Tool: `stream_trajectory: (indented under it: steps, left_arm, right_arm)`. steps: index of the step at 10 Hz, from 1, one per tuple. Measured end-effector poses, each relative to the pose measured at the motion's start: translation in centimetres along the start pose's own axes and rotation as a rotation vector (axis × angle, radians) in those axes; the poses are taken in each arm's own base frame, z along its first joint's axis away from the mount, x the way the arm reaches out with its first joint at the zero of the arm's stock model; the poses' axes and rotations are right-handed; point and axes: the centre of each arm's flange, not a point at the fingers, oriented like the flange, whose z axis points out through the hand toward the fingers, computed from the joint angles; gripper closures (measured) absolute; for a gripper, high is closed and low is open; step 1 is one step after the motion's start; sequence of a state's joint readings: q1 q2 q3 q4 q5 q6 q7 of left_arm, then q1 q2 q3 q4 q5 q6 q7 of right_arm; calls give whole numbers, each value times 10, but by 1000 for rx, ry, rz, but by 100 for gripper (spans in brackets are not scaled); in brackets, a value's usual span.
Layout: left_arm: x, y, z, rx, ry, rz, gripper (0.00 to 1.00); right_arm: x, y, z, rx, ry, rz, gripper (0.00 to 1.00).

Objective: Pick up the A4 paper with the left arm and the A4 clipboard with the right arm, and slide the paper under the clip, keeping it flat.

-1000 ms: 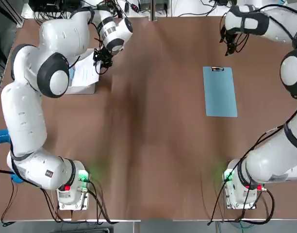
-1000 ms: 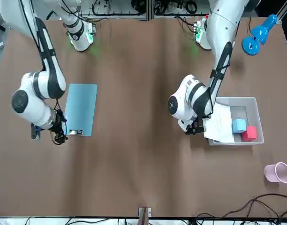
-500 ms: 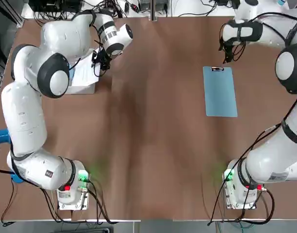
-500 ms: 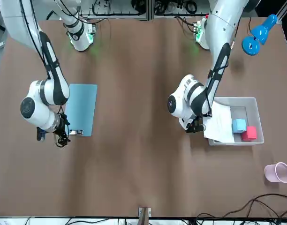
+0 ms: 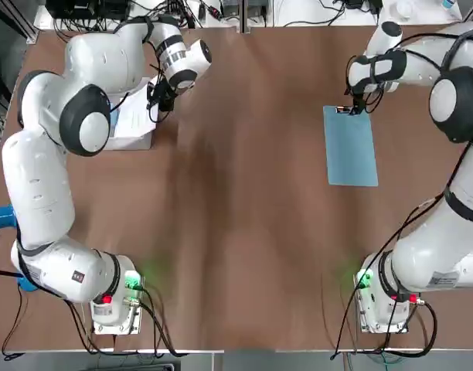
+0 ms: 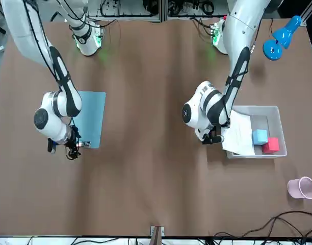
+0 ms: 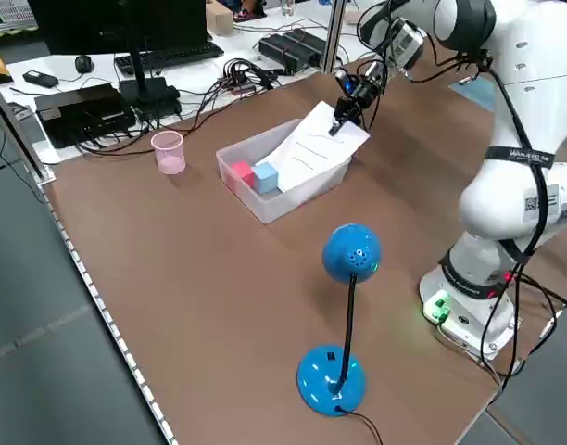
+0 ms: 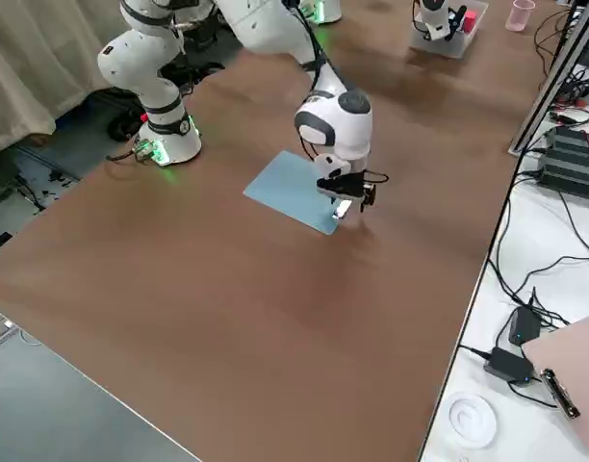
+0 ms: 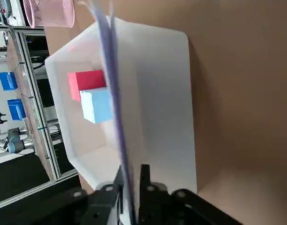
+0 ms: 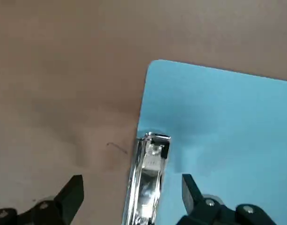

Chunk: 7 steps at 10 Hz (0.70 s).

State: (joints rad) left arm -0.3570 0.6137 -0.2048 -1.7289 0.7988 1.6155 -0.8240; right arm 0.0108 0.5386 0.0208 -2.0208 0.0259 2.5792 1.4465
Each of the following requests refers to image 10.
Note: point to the silver metal clip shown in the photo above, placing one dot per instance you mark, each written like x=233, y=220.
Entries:
x=148, y=182

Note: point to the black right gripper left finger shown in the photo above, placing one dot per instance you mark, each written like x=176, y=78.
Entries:
x=63, y=206

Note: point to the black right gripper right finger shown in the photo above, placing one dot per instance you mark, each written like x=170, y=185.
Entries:
x=197, y=211

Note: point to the blue A4 clipboard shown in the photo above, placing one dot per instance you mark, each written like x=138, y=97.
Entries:
x=216, y=105

